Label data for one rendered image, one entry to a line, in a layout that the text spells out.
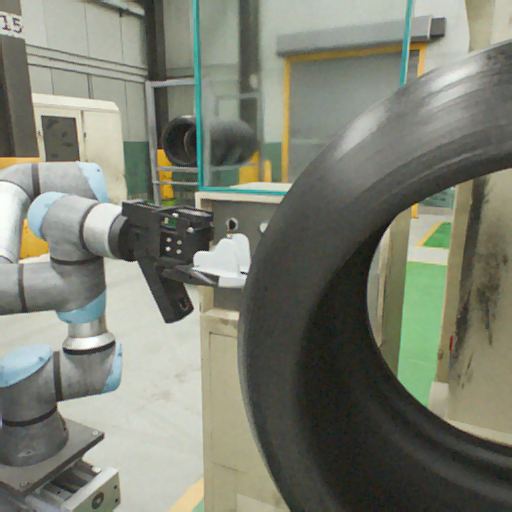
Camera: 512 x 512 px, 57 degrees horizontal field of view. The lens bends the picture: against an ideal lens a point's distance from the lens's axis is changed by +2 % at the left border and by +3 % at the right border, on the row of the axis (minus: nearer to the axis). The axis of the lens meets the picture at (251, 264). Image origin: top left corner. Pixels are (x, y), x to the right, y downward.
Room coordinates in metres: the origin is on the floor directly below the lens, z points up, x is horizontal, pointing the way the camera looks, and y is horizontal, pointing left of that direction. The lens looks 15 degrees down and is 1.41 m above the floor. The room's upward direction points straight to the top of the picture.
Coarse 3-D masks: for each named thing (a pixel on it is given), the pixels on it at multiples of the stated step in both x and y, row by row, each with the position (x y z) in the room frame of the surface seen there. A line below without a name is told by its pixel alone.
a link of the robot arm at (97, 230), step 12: (108, 204) 0.65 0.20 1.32; (96, 216) 0.62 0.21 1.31; (108, 216) 0.62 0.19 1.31; (84, 228) 0.62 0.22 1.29; (96, 228) 0.61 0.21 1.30; (108, 228) 0.61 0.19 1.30; (84, 240) 0.62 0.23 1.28; (96, 240) 0.61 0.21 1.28; (108, 240) 0.61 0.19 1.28; (96, 252) 0.63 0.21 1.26; (108, 252) 0.61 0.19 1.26
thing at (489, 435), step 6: (450, 420) 0.71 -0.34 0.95; (456, 426) 0.69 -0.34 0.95; (462, 426) 0.69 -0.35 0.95; (468, 426) 0.69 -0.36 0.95; (474, 426) 0.69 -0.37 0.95; (468, 432) 0.68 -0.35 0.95; (474, 432) 0.68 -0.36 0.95; (480, 432) 0.68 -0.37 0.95; (486, 432) 0.68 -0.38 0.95; (492, 432) 0.68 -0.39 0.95; (498, 432) 0.68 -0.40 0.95; (486, 438) 0.67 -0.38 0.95; (492, 438) 0.66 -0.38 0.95; (498, 438) 0.66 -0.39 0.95; (504, 438) 0.66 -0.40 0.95; (510, 438) 0.66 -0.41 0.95; (504, 444) 0.65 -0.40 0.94; (510, 444) 0.65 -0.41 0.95
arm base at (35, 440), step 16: (0, 416) 0.93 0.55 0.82; (48, 416) 0.94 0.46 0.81; (0, 432) 0.93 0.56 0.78; (16, 432) 0.91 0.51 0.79; (32, 432) 0.91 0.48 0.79; (48, 432) 0.93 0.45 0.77; (64, 432) 0.97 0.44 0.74; (0, 448) 0.91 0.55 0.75; (16, 448) 0.90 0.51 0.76; (32, 448) 0.91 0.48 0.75; (48, 448) 0.92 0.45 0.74; (16, 464) 0.89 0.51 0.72; (32, 464) 0.90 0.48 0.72
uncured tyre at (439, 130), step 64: (448, 64) 0.40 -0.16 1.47; (384, 128) 0.39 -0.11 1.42; (448, 128) 0.35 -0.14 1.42; (320, 192) 0.40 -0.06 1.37; (384, 192) 0.37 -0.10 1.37; (256, 256) 0.45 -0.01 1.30; (320, 256) 0.39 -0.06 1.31; (256, 320) 0.42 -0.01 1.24; (320, 320) 0.66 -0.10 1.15; (256, 384) 0.42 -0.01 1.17; (320, 384) 0.62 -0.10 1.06; (384, 384) 0.64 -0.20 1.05; (320, 448) 0.53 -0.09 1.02; (384, 448) 0.60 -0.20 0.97; (448, 448) 0.60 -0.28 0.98
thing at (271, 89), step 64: (192, 0) 1.36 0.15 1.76; (256, 0) 1.29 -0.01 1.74; (320, 0) 1.22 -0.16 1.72; (384, 0) 1.16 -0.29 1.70; (256, 64) 1.29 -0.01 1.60; (320, 64) 1.22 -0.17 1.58; (384, 64) 1.15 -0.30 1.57; (256, 128) 1.29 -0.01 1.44; (320, 128) 1.21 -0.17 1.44; (256, 192) 1.28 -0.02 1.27
